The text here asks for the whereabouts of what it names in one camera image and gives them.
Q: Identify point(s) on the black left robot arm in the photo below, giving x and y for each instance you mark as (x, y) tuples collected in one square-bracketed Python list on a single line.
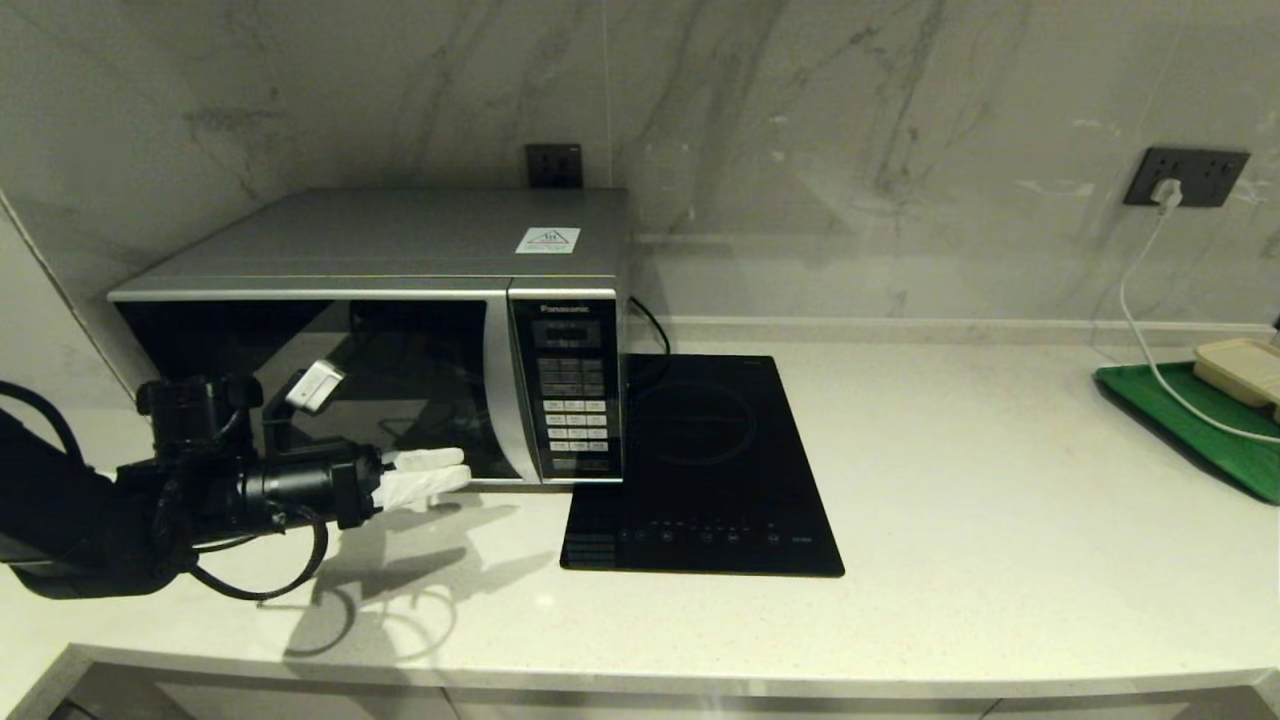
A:
[(100, 510)]

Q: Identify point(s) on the small black wall socket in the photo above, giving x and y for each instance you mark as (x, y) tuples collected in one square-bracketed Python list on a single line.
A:
[(553, 167)]

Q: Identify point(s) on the black glass microwave door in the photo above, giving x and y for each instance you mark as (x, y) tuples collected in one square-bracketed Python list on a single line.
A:
[(420, 360)]

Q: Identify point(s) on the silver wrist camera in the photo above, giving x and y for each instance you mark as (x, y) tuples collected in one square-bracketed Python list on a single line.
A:
[(314, 386)]

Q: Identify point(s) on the black induction cooktop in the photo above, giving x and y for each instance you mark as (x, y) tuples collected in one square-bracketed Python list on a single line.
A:
[(720, 450)]

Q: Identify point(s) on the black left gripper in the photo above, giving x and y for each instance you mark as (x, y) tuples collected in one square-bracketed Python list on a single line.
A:
[(358, 488)]

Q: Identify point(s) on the white warning sticker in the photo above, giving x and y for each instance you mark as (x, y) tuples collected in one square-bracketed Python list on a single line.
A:
[(547, 240)]

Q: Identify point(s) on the white power plug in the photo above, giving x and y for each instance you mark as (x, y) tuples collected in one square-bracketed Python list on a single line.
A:
[(1166, 192)]

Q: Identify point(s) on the beige lidded container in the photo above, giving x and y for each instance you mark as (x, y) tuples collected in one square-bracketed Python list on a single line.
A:
[(1240, 368)]

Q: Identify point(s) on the green tray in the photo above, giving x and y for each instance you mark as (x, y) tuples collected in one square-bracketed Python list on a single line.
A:
[(1200, 440)]

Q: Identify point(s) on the silver Panasonic microwave oven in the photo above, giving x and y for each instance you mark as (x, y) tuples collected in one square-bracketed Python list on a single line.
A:
[(400, 235)]

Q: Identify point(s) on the beige cabinet door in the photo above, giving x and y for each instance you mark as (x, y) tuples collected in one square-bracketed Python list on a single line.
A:
[(250, 705), (1120, 708), (700, 708)]

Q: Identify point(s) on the wide black wall socket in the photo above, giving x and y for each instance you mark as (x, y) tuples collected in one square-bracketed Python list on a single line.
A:
[(1205, 172)]

